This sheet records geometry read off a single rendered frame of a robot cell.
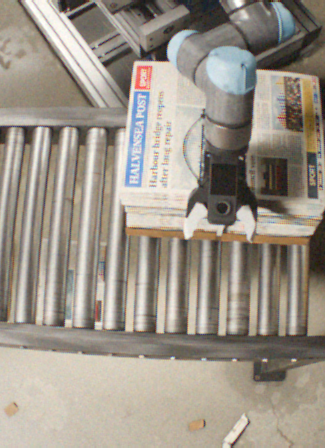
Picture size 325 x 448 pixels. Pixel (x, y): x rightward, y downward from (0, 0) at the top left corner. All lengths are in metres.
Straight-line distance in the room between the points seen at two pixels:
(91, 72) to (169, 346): 1.13
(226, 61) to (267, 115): 0.31
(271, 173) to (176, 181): 0.17
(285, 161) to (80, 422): 1.27
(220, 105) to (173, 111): 0.26
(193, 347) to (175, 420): 0.82
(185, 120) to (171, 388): 1.14
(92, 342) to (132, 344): 0.08
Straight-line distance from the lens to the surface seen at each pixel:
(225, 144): 1.02
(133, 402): 2.17
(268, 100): 1.27
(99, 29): 2.32
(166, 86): 1.27
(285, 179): 1.19
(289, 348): 1.39
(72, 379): 2.19
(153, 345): 1.37
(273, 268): 1.41
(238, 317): 1.38
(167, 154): 1.19
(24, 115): 1.54
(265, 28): 1.09
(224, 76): 0.96
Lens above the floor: 2.16
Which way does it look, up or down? 75 degrees down
